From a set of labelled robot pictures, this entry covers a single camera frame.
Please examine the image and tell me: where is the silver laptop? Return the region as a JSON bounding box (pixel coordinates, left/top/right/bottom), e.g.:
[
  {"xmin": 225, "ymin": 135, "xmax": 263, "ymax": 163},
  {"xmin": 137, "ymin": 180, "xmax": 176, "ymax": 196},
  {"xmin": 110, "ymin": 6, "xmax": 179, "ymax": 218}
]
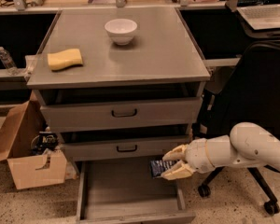
[{"xmin": 237, "ymin": 5, "xmax": 280, "ymax": 30}]

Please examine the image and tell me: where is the blue rxbar blueberry wrapper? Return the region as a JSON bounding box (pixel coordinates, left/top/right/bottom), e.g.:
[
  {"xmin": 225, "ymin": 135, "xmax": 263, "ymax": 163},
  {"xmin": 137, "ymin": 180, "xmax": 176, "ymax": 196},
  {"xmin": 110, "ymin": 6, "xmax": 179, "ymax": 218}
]
[{"xmin": 149, "ymin": 160, "xmax": 176, "ymax": 178}]

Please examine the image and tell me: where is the yellow sponge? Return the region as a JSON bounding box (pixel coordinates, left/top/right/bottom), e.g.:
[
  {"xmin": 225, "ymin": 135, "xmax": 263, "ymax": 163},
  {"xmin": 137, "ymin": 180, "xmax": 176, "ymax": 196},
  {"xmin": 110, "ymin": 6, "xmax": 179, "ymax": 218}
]
[{"xmin": 48, "ymin": 49, "xmax": 83, "ymax": 71}]

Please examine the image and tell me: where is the dark package in box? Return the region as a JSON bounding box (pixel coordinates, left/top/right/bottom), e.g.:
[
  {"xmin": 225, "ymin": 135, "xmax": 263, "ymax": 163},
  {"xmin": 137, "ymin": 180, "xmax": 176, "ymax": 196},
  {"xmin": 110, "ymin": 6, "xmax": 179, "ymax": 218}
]
[{"xmin": 31, "ymin": 132, "xmax": 58, "ymax": 155}]

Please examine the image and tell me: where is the grey middle drawer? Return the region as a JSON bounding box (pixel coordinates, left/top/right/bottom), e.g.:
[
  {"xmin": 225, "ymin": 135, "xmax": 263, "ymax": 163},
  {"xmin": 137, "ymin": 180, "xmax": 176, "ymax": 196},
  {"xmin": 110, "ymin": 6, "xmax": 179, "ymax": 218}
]
[{"xmin": 62, "ymin": 134, "xmax": 189, "ymax": 161}]

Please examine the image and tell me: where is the black office chair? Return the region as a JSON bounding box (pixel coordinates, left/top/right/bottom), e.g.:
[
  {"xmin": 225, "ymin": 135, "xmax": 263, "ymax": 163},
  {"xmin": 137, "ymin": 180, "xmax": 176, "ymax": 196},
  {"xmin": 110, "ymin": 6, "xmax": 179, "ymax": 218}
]
[{"xmin": 192, "ymin": 42, "xmax": 280, "ymax": 215}]

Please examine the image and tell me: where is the grey drawer cabinet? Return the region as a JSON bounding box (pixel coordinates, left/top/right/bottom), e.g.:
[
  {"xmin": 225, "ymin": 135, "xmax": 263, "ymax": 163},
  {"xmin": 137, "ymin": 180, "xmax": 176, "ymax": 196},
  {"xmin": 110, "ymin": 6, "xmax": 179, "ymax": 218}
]
[{"xmin": 26, "ymin": 6, "xmax": 211, "ymax": 173}]

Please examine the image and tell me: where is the grey top drawer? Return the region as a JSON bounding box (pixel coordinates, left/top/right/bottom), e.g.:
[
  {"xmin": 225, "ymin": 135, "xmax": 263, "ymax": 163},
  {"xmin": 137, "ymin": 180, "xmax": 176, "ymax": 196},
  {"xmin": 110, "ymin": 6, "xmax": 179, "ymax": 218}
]
[{"xmin": 36, "ymin": 91, "xmax": 202, "ymax": 133}]

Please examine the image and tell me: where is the clear plastic water bottle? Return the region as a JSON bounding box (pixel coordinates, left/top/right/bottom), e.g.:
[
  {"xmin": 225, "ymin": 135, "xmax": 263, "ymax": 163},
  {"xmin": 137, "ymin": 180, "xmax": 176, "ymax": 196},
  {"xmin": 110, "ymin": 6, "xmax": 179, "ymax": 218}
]
[{"xmin": 0, "ymin": 47, "xmax": 18, "ymax": 76}]

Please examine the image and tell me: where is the brown cardboard box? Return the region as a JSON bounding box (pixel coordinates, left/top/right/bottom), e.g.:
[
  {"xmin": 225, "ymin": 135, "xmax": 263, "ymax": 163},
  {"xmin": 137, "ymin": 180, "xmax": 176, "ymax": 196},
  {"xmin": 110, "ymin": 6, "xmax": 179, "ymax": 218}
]
[{"xmin": 0, "ymin": 99, "xmax": 67, "ymax": 189}]

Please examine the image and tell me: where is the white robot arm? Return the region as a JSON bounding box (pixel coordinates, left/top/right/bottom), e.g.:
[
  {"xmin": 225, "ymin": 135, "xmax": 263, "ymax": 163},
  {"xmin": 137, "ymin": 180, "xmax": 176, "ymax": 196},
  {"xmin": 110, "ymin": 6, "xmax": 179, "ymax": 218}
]
[{"xmin": 161, "ymin": 122, "xmax": 280, "ymax": 180}]

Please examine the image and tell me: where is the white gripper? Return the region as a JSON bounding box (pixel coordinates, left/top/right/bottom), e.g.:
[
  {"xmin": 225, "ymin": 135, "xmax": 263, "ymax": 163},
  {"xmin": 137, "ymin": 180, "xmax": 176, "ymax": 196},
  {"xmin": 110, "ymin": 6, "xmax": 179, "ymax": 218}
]
[{"xmin": 161, "ymin": 138, "xmax": 215, "ymax": 180}]

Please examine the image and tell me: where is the grey bottom drawer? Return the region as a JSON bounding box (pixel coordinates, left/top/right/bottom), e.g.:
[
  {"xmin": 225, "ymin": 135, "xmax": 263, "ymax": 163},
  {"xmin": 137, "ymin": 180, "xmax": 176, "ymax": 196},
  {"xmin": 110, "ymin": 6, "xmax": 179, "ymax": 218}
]
[{"xmin": 76, "ymin": 157, "xmax": 195, "ymax": 224}]

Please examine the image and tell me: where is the white ceramic bowl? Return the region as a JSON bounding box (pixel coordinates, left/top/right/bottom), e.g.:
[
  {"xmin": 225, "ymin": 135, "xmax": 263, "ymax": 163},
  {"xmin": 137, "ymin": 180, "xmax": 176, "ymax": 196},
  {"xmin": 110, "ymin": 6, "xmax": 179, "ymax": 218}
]
[{"xmin": 105, "ymin": 19, "xmax": 137, "ymax": 45}]

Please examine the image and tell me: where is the grey drawer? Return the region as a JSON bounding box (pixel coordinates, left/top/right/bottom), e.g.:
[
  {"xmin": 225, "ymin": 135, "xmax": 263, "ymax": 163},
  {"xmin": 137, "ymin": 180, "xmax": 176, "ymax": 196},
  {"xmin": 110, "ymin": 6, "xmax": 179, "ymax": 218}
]
[
  {"xmin": 62, "ymin": 134, "xmax": 189, "ymax": 161},
  {"xmin": 76, "ymin": 157, "xmax": 195, "ymax": 224},
  {"xmin": 36, "ymin": 91, "xmax": 202, "ymax": 133}
]

